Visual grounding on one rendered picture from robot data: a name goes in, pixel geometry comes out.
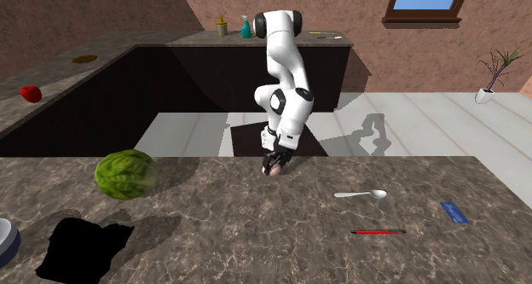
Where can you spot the red pen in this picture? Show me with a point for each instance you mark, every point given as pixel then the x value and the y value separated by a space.
pixel 378 232

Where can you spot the white spoon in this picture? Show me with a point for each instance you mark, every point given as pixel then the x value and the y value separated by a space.
pixel 377 193

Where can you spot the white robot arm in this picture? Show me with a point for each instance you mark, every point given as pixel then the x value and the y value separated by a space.
pixel 286 67

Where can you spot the black irregular object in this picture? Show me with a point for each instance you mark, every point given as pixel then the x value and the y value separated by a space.
pixel 83 250

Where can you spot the brown-framed window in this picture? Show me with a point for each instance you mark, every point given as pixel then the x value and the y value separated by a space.
pixel 426 0

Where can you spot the dark kitchen cabinet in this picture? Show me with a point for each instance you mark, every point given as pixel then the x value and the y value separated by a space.
pixel 208 75

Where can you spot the blue card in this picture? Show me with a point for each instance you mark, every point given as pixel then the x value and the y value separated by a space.
pixel 454 213

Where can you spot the brown flat object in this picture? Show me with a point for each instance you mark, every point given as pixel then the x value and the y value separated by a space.
pixel 84 59

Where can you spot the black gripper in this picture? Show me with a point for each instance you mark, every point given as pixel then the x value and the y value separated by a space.
pixel 281 155

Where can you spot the beige egg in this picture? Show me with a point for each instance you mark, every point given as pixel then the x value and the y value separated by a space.
pixel 275 171

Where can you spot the red tomato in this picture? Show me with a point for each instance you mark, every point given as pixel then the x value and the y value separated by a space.
pixel 31 94

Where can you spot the white and grey bowl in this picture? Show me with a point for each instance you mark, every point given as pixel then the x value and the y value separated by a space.
pixel 6 241

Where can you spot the green lettuce head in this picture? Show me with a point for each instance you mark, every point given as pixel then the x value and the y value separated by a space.
pixel 124 175

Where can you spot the potted plant in white pot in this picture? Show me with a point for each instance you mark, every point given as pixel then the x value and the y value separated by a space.
pixel 484 96

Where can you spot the teal spray bottle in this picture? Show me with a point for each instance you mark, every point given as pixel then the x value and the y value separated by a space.
pixel 246 30

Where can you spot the olive soap dispenser bottle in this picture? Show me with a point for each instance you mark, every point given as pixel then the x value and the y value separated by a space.
pixel 222 27

